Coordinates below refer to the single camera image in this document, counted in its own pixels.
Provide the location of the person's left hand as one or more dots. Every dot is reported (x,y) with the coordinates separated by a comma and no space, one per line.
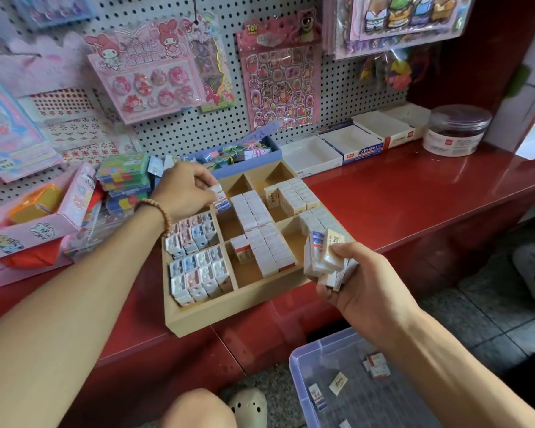
(183,191)

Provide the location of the person's right hand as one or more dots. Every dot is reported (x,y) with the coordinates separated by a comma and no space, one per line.
(374,298)

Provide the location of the handful of boxed erasers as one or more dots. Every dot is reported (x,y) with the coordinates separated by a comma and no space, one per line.
(325,258)

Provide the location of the clear plastic storage bin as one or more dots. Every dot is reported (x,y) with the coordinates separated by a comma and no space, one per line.
(312,370)

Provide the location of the blue white eraser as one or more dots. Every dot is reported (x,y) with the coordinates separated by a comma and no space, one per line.
(317,396)

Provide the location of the wooden compartment tray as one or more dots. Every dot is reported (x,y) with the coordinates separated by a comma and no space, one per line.
(250,303)

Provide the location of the small white eraser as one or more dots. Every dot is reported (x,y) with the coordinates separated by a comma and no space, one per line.
(345,423)

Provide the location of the person's right forearm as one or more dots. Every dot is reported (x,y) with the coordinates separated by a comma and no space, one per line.
(472,379)

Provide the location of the person's left forearm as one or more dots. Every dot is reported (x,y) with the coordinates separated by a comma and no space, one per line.
(62,334)

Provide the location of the blue box of trinkets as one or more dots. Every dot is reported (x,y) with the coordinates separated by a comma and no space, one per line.
(241,160)

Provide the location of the white tray box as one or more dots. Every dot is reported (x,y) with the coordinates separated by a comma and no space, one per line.
(392,125)
(310,156)
(352,144)

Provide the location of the yellow orange toy box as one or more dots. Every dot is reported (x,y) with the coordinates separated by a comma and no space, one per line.
(34,203)

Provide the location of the person's left cream clog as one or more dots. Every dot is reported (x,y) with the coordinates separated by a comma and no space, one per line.
(248,408)

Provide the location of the person's left leg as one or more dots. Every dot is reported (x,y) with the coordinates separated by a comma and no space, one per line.
(196,410)

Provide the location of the stack of colourful packs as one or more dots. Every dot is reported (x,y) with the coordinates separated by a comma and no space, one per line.
(123,173)

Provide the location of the white pegboard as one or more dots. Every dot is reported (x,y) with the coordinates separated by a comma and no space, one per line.
(205,129)

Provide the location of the pink tray of trinkets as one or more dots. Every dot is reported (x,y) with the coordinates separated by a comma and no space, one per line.
(71,205)

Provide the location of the red display counter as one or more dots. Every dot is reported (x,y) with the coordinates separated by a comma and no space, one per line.
(428,191)

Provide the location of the red patterned sticker sheet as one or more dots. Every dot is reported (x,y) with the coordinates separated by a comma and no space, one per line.
(80,129)

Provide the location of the pink sticker pack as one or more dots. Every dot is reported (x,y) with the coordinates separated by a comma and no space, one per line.
(143,71)
(281,75)

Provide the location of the green edged sticker pack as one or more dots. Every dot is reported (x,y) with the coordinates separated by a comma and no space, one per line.
(216,66)

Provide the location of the red folded cloth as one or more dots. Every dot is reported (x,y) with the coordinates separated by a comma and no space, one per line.
(31,256)

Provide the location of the pastel cartoon sticker pack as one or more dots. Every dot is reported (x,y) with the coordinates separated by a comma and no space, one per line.
(13,129)

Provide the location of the round clear plastic jar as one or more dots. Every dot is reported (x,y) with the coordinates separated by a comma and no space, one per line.
(456,131)

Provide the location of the pale pink card pack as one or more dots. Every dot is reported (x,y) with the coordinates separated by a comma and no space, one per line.
(31,66)

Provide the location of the clear glitter sticker sheet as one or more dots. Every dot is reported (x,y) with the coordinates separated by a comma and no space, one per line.
(53,6)

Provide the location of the clear bag of colourful toys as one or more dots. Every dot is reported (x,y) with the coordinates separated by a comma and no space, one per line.
(397,71)

